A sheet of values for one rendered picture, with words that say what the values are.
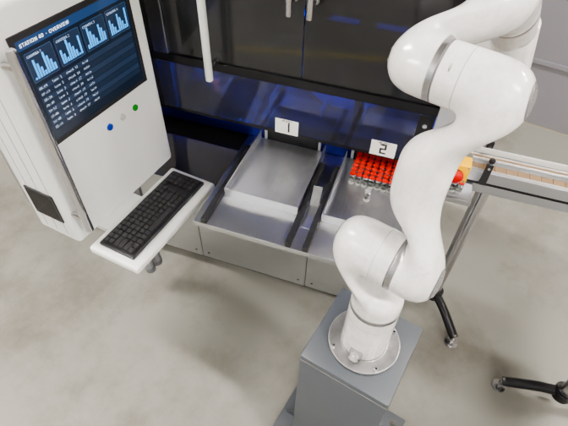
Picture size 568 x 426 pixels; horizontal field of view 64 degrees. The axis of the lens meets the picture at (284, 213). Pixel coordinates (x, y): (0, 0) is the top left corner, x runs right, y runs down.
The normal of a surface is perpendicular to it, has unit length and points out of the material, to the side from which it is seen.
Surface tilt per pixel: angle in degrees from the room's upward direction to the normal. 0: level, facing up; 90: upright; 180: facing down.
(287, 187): 0
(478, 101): 82
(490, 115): 79
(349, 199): 0
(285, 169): 0
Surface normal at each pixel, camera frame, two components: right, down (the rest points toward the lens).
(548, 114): -0.52, 0.62
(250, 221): 0.02, -0.68
